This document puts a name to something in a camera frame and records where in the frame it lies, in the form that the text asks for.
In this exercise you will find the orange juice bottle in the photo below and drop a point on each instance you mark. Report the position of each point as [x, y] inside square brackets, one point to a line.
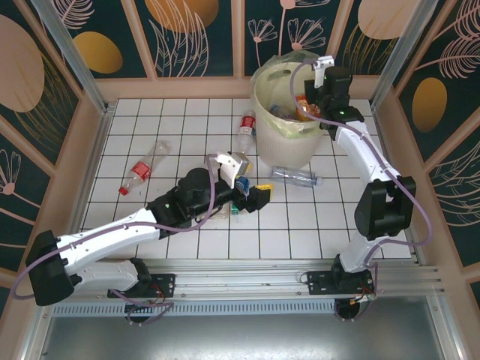
[305, 108]

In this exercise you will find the water bottle blue label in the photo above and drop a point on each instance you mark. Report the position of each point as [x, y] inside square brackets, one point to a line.
[243, 183]

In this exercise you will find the long clear bottle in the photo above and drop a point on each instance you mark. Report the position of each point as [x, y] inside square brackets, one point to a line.
[296, 176]

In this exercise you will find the clear bottle light blue label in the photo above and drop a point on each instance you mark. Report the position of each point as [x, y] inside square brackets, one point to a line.
[278, 110]

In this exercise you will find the clear cola bottle red label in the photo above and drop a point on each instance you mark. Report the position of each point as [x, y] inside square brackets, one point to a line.
[140, 173]

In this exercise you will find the water bottle red white label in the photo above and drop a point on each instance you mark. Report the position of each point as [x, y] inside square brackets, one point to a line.
[246, 127]

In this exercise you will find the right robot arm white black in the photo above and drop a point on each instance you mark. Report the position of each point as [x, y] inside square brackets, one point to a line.
[360, 153]

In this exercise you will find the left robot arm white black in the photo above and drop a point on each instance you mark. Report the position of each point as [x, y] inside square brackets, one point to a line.
[112, 236]

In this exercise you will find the cream plastic bin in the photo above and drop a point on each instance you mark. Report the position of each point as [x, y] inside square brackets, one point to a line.
[285, 146]

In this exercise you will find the translucent yellow bin liner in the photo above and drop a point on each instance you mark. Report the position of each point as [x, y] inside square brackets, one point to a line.
[279, 125]

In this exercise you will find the grey metal sheet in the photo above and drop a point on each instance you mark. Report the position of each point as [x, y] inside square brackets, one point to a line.
[240, 337]

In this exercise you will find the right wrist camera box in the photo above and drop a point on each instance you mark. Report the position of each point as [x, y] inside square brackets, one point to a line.
[323, 63]

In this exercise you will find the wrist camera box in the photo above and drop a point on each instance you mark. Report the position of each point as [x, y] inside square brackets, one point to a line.
[323, 63]
[230, 167]

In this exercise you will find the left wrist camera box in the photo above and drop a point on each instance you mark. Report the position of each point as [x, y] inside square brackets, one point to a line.
[230, 167]

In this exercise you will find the aluminium corner post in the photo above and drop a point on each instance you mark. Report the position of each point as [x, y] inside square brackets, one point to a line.
[400, 56]
[73, 56]

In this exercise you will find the aluminium side rail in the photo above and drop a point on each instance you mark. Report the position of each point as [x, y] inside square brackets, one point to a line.
[96, 150]
[388, 150]

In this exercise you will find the aluminium mounting rail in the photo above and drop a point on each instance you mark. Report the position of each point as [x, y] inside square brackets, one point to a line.
[240, 279]

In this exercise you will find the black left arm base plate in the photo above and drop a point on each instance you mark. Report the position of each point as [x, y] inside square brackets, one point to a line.
[165, 285]

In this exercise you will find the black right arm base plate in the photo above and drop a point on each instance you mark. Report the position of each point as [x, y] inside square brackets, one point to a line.
[318, 283]

